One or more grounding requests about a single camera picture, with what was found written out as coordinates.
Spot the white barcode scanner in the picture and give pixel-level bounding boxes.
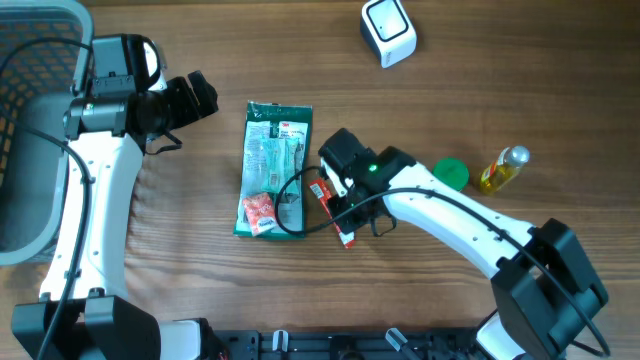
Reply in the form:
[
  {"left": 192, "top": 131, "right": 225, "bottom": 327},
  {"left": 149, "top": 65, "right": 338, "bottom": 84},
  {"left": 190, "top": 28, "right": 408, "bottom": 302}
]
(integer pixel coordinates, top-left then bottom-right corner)
[{"left": 360, "top": 0, "right": 417, "bottom": 68}]

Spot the light green sachet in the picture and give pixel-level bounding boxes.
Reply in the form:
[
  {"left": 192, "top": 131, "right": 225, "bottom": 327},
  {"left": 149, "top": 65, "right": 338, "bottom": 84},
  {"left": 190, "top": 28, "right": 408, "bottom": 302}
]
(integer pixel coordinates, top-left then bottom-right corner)
[{"left": 261, "top": 137, "right": 300, "bottom": 195}]

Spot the green lid jar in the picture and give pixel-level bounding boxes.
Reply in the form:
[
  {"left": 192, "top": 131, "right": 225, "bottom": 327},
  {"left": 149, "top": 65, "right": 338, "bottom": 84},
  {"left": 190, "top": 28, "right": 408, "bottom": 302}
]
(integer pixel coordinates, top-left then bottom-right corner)
[{"left": 433, "top": 157, "right": 470, "bottom": 192}]

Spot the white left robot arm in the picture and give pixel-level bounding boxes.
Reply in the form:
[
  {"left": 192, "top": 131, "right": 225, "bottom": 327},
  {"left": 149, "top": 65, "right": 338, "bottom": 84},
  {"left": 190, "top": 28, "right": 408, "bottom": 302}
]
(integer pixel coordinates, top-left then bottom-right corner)
[{"left": 11, "top": 34, "right": 229, "bottom": 359}]

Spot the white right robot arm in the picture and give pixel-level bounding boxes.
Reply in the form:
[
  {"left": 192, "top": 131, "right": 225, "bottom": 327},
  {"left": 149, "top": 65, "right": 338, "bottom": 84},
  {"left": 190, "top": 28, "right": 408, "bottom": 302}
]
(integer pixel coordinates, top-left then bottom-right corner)
[{"left": 318, "top": 129, "right": 610, "bottom": 359}]

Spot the yellow oil bottle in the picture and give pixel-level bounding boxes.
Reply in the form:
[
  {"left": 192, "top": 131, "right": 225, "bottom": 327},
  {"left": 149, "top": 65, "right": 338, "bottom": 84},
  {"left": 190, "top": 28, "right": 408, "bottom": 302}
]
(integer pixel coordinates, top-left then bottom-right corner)
[{"left": 478, "top": 145, "right": 530, "bottom": 195}]

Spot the red sachet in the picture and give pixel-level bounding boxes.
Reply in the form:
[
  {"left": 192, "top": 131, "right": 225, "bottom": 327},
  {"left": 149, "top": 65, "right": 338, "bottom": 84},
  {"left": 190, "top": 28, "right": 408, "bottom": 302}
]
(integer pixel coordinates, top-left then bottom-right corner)
[{"left": 309, "top": 178, "right": 355, "bottom": 249}]

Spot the orange tissue pack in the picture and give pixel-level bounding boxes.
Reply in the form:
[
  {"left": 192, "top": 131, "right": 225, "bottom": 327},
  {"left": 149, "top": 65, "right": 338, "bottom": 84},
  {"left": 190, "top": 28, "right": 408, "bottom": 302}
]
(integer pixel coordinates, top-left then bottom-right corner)
[{"left": 242, "top": 192, "right": 277, "bottom": 236}]

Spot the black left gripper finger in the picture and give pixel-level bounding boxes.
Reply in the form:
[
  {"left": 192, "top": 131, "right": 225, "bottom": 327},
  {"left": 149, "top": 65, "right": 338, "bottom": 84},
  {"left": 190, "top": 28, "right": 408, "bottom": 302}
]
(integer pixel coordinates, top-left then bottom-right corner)
[
  {"left": 165, "top": 75, "right": 202, "bottom": 128},
  {"left": 188, "top": 70, "right": 219, "bottom": 118}
]

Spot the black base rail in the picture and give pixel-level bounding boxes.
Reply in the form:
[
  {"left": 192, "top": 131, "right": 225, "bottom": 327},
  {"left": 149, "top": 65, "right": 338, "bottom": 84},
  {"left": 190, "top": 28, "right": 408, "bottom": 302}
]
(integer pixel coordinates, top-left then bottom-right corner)
[{"left": 202, "top": 328, "right": 493, "bottom": 360}]

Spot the green glove package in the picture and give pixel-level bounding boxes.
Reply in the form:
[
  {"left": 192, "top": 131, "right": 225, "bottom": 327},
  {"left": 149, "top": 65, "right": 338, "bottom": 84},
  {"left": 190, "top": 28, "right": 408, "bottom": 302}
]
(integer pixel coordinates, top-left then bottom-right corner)
[{"left": 240, "top": 101, "right": 313, "bottom": 240}]

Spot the grey plastic basket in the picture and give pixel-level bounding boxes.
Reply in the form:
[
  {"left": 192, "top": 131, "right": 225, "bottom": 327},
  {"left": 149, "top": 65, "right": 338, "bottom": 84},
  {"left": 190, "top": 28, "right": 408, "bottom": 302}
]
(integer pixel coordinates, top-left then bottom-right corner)
[{"left": 1, "top": 0, "right": 94, "bottom": 266}]

